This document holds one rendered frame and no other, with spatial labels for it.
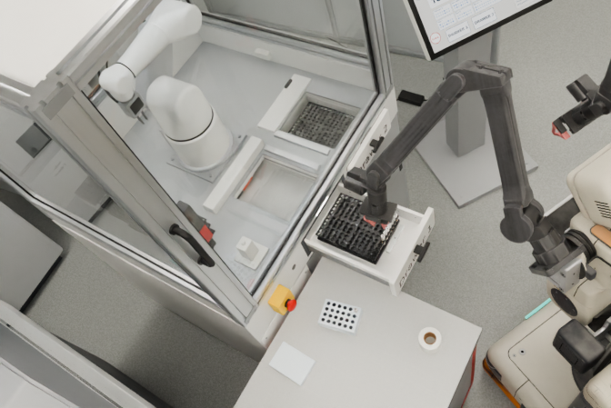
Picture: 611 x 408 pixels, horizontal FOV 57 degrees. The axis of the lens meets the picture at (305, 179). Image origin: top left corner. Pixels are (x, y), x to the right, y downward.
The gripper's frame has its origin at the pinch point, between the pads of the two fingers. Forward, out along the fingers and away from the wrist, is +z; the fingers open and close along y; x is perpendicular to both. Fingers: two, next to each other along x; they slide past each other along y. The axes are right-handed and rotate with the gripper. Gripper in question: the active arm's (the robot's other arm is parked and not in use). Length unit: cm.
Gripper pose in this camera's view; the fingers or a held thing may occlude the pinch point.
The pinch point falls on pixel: (379, 224)
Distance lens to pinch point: 178.5
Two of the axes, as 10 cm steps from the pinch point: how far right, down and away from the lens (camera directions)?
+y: -9.1, -2.3, 3.5
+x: -3.9, 7.6, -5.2
